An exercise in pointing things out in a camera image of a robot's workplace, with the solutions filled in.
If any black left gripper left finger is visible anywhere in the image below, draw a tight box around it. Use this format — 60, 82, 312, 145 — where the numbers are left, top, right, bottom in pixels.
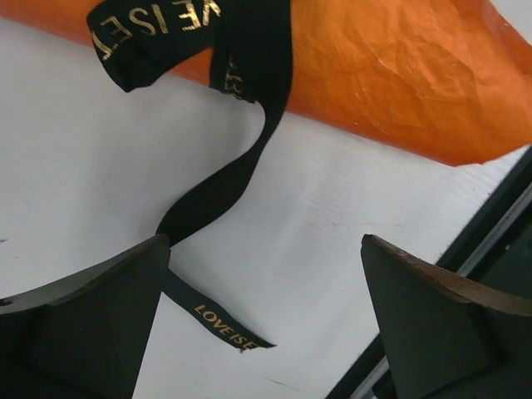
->
1, 234, 170, 398

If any black ribbon gold lettering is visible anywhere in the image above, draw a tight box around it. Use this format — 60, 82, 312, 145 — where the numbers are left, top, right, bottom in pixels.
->
86, 0, 295, 352

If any orange wrapping paper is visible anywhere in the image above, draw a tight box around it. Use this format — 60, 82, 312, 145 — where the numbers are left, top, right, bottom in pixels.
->
62, 0, 532, 168

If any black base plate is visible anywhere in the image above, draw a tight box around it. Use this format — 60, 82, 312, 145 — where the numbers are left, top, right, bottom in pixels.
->
328, 148, 531, 398

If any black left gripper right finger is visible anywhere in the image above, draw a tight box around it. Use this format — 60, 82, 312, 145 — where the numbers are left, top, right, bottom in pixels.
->
361, 234, 531, 398

